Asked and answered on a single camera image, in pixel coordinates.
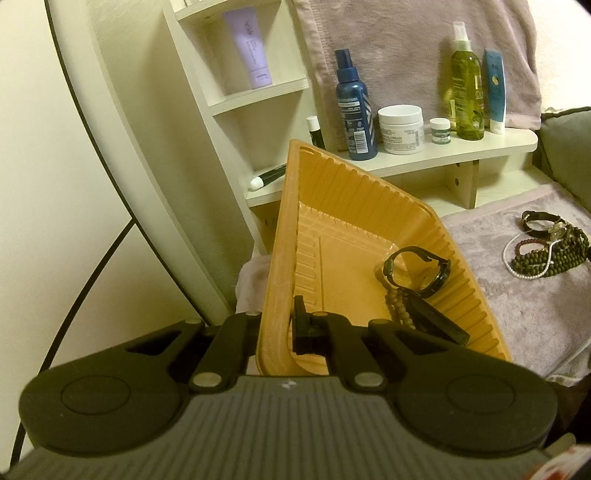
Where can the large white cream jar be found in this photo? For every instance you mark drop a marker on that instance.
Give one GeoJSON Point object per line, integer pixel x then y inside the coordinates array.
{"type": "Point", "coordinates": [400, 131]}

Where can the purple cosmetic tube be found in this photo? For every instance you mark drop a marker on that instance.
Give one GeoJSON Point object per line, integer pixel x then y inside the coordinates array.
{"type": "Point", "coordinates": [249, 46]}

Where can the pink patterned cloth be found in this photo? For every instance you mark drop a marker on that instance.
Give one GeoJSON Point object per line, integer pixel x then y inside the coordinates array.
{"type": "Point", "coordinates": [568, 461]}

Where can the black smart band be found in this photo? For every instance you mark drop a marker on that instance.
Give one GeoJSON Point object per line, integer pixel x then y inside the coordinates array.
{"type": "Point", "coordinates": [441, 277]}

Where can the pink fuzzy blanket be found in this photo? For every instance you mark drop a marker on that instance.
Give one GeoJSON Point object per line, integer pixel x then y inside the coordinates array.
{"type": "Point", "coordinates": [508, 314]}

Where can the orange plastic tray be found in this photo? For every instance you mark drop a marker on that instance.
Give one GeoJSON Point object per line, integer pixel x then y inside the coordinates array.
{"type": "Point", "coordinates": [332, 221]}

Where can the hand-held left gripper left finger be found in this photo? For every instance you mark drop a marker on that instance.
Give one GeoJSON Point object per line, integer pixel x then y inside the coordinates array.
{"type": "Point", "coordinates": [240, 332]}

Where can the green oil spray bottle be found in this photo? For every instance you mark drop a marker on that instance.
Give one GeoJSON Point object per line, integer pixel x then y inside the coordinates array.
{"type": "Point", "coordinates": [464, 92]}

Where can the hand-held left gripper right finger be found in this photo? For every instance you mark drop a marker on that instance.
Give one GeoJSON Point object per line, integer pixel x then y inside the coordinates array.
{"type": "Point", "coordinates": [318, 332]}

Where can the blue and white tube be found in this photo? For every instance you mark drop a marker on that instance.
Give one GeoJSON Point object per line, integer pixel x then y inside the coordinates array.
{"type": "Point", "coordinates": [495, 87]}

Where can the cream wooden shelf unit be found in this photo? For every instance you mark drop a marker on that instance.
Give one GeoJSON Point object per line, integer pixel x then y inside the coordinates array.
{"type": "Point", "coordinates": [415, 161]}

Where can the grey cushion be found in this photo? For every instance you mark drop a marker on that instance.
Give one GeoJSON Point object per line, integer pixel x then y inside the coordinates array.
{"type": "Point", "coordinates": [568, 147]}

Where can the pink hanging towel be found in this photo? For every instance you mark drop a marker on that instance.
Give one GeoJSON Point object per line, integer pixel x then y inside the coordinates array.
{"type": "Point", "coordinates": [392, 37]}

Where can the black pen with white cap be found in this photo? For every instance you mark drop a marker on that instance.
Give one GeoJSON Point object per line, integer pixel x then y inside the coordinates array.
{"type": "Point", "coordinates": [270, 177]}

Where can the blue spray bottle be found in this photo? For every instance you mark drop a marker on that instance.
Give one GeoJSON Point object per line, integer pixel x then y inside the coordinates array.
{"type": "Point", "coordinates": [355, 110]}

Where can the small green-label jar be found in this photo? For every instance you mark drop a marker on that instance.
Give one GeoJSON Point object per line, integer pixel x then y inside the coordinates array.
{"type": "Point", "coordinates": [440, 133]}

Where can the black and white lip balm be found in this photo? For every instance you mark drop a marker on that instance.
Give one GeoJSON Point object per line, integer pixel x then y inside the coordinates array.
{"type": "Point", "coordinates": [316, 134]}

